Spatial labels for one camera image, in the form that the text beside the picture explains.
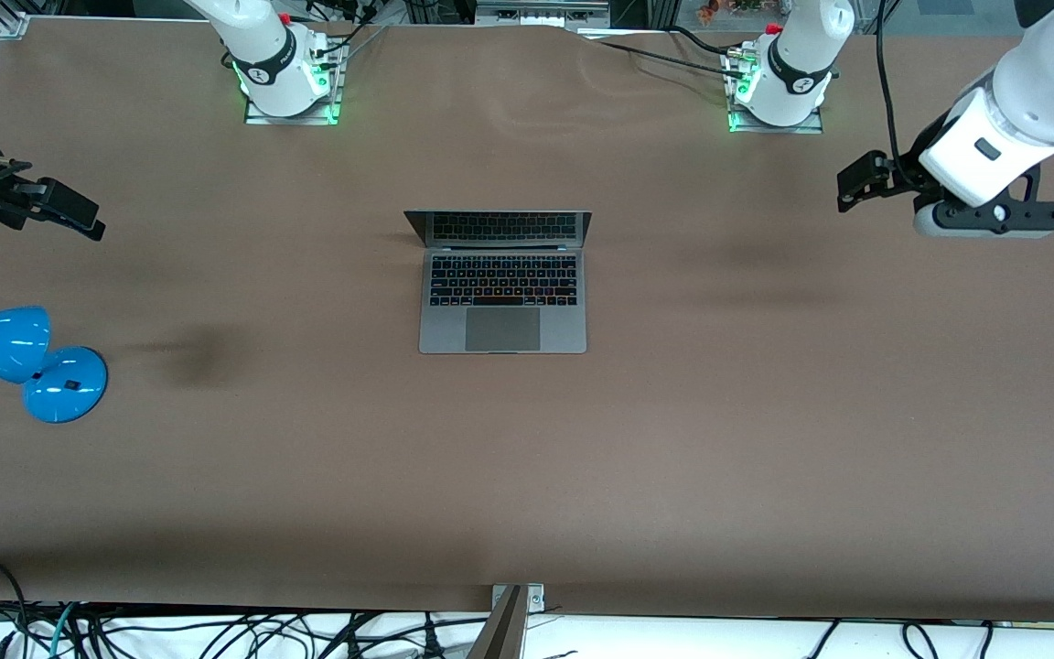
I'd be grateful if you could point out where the grey laptop with black keyboard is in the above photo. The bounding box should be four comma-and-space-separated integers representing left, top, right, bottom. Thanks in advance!
403, 210, 593, 355

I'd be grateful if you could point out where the blue desk lamp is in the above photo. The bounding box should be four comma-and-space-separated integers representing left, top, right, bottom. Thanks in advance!
0, 306, 110, 425

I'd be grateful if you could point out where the grey metal equipment box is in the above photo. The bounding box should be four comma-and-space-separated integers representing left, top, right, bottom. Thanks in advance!
475, 0, 611, 29

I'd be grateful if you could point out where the dark metal support beam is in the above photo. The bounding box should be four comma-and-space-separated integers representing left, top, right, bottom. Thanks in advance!
466, 586, 529, 659

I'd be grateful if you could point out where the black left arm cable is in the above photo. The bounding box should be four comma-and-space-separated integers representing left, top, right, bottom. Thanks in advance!
874, 0, 905, 167

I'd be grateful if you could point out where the black cable on table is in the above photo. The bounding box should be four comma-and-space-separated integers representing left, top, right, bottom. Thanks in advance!
669, 26, 740, 58
593, 39, 737, 74

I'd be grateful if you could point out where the teal cable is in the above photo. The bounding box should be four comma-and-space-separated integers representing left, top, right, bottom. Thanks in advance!
48, 601, 81, 659

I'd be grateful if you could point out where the metal table edge bracket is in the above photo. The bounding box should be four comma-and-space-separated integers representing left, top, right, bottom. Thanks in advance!
489, 583, 546, 614

